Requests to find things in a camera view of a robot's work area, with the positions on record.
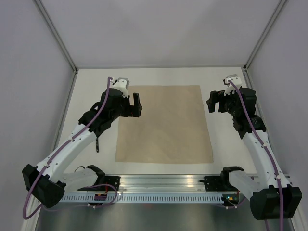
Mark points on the aluminium frame post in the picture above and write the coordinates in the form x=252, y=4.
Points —
x=50, y=25
x=274, y=17

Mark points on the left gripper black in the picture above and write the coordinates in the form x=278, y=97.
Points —
x=132, y=110

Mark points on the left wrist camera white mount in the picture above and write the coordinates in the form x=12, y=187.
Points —
x=121, y=84

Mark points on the left aluminium frame post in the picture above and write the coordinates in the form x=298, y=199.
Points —
x=50, y=25

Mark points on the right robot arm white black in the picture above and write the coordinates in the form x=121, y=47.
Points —
x=272, y=196

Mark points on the right aluminium frame post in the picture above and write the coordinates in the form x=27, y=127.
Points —
x=274, y=17

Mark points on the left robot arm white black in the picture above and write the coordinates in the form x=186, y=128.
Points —
x=46, y=181

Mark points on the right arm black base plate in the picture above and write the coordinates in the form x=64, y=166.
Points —
x=213, y=184

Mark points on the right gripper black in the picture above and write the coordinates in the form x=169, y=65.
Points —
x=214, y=97

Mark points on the beige cloth napkin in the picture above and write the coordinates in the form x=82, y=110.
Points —
x=172, y=128

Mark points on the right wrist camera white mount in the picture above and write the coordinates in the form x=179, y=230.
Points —
x=232, y=82

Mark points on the white slotted cable duct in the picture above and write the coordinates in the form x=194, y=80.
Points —
x=163, y=198

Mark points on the aluminium mounting rail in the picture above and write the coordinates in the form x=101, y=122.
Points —
x=168, y=183

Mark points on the silver fork black handle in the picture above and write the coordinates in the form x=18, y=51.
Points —
x=97, y=145

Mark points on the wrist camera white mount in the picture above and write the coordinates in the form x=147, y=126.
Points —
x=232, y=82
x=121, y=84

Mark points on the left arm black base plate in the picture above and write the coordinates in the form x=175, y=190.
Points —
x=112, y=180

